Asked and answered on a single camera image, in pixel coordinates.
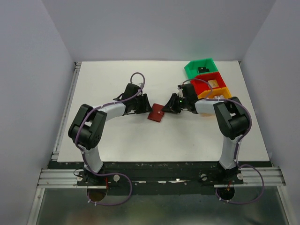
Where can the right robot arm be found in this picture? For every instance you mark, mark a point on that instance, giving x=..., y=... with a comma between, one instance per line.
x=233, y=119

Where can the yellow plastic bin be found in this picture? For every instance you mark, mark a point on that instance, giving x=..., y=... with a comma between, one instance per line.
x=218, y=91

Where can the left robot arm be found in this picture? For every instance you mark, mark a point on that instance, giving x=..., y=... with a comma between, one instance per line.
x=87, y=127

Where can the black item in green bin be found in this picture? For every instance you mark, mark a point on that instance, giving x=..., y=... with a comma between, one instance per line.
x=202, y=70

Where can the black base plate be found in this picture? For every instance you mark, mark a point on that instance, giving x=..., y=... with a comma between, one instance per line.
x=157, y=178

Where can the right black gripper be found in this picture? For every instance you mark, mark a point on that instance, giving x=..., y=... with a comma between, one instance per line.
x=170, y=107

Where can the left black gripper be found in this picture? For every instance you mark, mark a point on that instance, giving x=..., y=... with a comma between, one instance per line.
x=146, y=107

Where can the red leather card holder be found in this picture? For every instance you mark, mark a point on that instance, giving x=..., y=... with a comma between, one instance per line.
x=157, y=113

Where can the white box in yellow bin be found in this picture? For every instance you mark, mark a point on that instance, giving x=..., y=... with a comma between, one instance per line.
x=218, y=97

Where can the aluminium rail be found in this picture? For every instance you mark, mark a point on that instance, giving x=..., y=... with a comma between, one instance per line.
x=55, y=151
x=65, y=178

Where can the red plastic bin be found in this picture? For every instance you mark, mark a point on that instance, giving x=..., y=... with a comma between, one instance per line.
x=200, y=82

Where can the aluminium left side rail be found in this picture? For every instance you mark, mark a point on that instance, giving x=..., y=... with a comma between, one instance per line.
x=55, y=151

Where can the aluminium front rail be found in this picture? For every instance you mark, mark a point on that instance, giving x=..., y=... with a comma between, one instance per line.
x=65, y=178

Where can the green plastic bin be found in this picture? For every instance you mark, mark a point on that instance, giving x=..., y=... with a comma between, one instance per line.
x=191, y=68

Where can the tan box in red bin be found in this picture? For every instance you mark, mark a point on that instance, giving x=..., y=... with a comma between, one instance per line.
x=213, y=83

